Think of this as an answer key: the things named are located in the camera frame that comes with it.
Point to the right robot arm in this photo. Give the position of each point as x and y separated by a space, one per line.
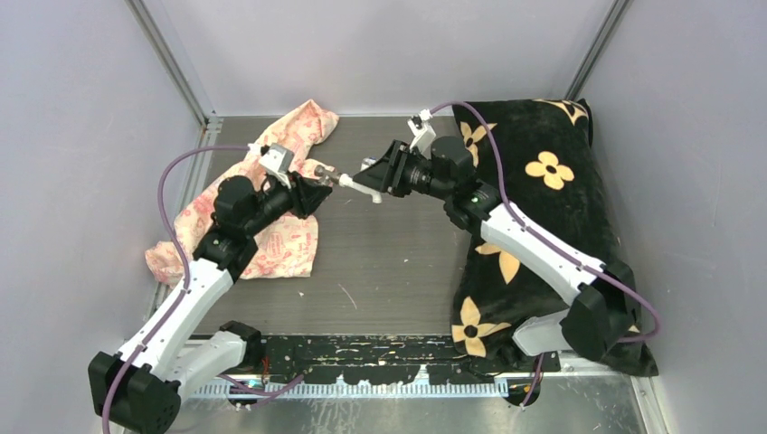
600 310

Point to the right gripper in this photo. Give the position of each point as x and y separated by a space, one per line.
386 174

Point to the pink printed cloth bag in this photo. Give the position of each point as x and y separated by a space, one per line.
287 248

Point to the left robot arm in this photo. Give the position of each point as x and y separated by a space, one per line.
142 386

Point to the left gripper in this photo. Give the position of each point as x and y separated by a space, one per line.
307 194

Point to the black flower pattern pillow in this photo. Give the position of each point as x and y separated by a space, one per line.
539 150

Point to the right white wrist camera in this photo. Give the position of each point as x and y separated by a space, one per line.
422 130

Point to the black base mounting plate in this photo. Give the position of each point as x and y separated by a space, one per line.
379 360

